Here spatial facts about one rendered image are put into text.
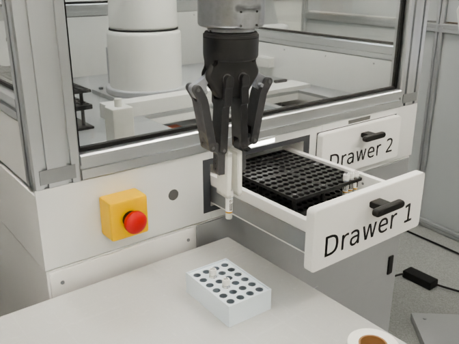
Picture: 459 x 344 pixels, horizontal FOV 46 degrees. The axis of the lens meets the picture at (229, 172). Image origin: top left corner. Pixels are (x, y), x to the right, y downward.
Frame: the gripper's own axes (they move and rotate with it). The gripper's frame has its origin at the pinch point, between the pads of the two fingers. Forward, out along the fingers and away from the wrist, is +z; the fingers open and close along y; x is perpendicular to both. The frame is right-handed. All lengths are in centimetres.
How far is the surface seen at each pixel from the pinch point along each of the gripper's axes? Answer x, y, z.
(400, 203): -8.0, 28.8, 8.6
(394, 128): 27, 67, 10
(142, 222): 14.7, -7.9, 12.2
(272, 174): 17.2, 20.9, 10.0
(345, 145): 25, 48, 11
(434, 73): 108, 187, 19
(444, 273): 65, 157, 99
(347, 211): -5.3, 19.4, 8.8
